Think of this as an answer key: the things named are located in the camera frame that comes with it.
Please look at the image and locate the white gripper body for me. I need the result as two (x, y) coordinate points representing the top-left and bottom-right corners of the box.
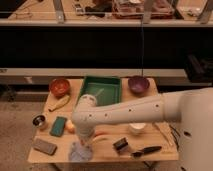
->
(77, 131), (95, 146)

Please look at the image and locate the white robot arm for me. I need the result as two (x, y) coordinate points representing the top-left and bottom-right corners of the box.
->
(71, 87), (213, 171)

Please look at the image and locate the red bowl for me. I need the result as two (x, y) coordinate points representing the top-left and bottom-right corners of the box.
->
(49, 78), (70, 98)

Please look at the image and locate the purple bowl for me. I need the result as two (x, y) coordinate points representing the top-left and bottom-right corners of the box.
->
(128, 76), (150, 94)

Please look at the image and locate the yellow red apple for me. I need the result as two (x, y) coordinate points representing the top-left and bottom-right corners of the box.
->
(65, 120), (75, 133)

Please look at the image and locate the grey blue cloth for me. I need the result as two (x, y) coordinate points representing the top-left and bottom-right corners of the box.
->
(68, 142), (93, 162)

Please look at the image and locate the green sponge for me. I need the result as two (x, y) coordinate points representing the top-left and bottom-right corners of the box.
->
(50, 117), (67, 137)

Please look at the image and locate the wooden table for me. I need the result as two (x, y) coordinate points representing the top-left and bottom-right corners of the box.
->
(28, 79), (179, 164)

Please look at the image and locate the yellow banana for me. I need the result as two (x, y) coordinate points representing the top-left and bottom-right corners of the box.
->
(48, 95), (70, 112)

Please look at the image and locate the grey rectangular block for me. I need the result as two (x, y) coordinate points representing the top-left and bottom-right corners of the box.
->
(33, 138), (57, 155)

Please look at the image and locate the small black brush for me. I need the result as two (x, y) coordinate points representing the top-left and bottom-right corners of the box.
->
(113, 138), (130, 155)

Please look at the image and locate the small metal cup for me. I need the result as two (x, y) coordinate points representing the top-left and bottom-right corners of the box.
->
(32, 115), (47, 130)

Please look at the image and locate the green plastic tray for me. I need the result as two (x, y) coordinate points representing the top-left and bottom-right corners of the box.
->
(79, 76), (122, 106)

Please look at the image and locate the white cup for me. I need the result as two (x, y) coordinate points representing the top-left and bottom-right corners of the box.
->
(129, 123), (146, 135)

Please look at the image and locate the metal fork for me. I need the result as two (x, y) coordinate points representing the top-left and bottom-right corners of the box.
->
(152, 123), (173, 147)

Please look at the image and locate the black handled spatula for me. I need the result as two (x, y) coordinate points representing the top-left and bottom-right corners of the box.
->
(131, 146), (162, 158)

